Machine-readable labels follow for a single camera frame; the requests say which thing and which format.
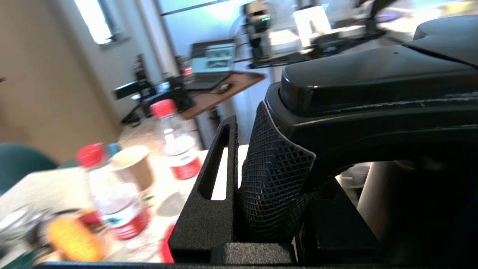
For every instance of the brown paper cup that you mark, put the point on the brown paper cup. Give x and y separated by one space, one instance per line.
140 168

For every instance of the water bottle mountain logo label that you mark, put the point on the water bottle mountain logo label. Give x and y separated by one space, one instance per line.
112 201

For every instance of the open laptop computer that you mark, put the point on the open laptop computer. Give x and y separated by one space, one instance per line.
213 56

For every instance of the water bottle white band label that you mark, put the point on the water bottle white band label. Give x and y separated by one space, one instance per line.
179 149

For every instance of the brown wooden desk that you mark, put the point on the brown wooden desk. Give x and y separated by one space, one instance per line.
231 89

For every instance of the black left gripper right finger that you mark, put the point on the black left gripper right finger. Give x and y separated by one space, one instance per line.
343 231

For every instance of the red toy apple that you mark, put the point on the red toy apple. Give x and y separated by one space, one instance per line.
168 246

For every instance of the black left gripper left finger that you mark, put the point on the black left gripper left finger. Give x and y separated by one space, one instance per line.
201 224

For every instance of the black electric kettle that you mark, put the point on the black electric kettle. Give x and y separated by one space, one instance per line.
373 93

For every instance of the bright window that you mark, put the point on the bright window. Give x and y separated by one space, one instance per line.
95 20

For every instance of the black computer mouse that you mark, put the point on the black computer mouse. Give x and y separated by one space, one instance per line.
224 88

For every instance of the yellow toy corn cob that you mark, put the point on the yellow toy corn cob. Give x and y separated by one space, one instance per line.
74 239

